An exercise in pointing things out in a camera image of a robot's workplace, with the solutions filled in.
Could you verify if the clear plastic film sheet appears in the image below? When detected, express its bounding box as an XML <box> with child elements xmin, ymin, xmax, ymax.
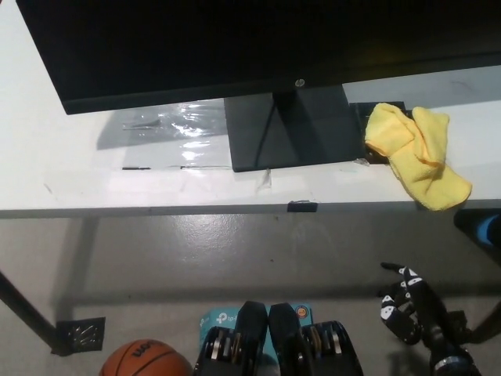
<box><xmin>96</xmin><ymin>100</ymin><xmax>232</xmax><ymax>170</ymax></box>

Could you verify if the orange basketball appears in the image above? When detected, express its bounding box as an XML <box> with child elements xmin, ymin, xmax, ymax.
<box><xmin>98</xmin><ymin>338</ymin><xmax>193</xmax><ymax>376</ymax></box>

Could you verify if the black HP monitor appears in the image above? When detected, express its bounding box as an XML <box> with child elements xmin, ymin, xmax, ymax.
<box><xmin>15</xmin><ymin>0</ymin><xmax>501</xmax><ymax>173</ymax></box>

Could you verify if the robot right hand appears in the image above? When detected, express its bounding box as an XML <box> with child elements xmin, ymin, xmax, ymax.
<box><xmin>377</xmin><ymin>262</ymin><xmax>470</xmax><ymax>371</ymax></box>

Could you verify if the torn clear tape piece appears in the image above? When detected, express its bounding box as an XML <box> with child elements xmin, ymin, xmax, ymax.
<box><xmin>256</xmin><ymin>168</ymin><xmax>273</xmax><ymax>193</ymax></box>

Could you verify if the blue round object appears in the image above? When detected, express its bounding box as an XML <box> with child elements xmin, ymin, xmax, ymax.
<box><xmin>474</xmin><ymin>214</ymin><xmax>501</xmax><ymax>246</ymax></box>

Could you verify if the black tape floor marker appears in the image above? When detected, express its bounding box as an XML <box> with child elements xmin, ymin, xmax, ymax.
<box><xmin>445</xmin><ymin>310</ymin><xmax>477</xmax><ymax>344</ymax></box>
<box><xmin>54</xmin><ymin>316</ymin><xmax>106</xmax><ymax>353</ymax></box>

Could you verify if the short black tape piece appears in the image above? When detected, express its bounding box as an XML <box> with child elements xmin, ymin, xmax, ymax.
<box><xmin>287</xmin><ymin>199</ymin><xmax>319</xmax><ymax>215</ymax></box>

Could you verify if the yellow microfiber cloth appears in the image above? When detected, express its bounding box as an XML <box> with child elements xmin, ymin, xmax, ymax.
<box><xmin>363</xmin><ymin>102</ymin><xmax>474</xmax><ymax>212</ymax></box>

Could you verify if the black object under desk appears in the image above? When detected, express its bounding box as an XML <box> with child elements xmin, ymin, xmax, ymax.
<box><xmin>453</xmin><ymin>208</ymin><xmax>501</xmax><ymax>251</ymax></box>

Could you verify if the teal tp-link box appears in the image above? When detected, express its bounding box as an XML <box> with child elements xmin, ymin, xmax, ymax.
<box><xmin>197</xmin><ymin>301</ymin><xmax>316</xmax><ymax>365</ymax></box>

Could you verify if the black desk leg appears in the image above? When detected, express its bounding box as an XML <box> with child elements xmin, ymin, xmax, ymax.
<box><xmin>469</xmin><ymin>305</ymin><xmax>501</xmax><ymax>342</ymax></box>
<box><xmin>0</xmin><ymin>269</ymin><xmax>58</xmax><ymax>349</ymax></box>

